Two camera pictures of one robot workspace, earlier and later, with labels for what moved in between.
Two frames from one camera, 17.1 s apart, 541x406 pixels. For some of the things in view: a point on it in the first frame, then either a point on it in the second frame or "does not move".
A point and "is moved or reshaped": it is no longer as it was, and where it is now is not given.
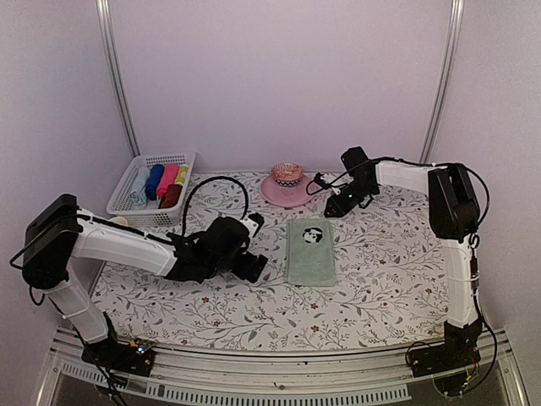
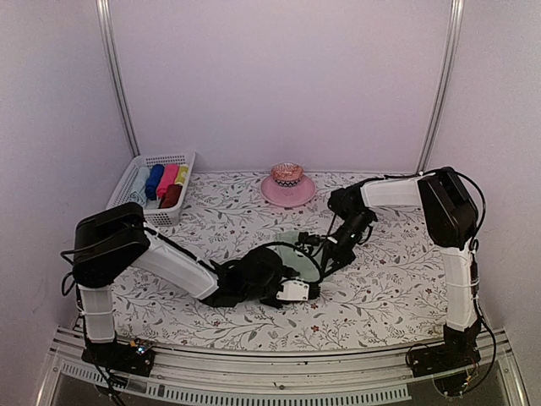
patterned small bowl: x=286 y=174 does not move
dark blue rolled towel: x=155 y=176 does not move
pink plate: x=286 y=196 does not move
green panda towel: x=311 y=260 is moved or reshaped
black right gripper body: x=359 y=193 -> x=358 y=223
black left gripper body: x=243 y=272 -> x=254 y=294
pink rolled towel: x=168 y=178 does not move
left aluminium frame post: x=106 y=30 does not move
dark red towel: x=172 y=195 does not move
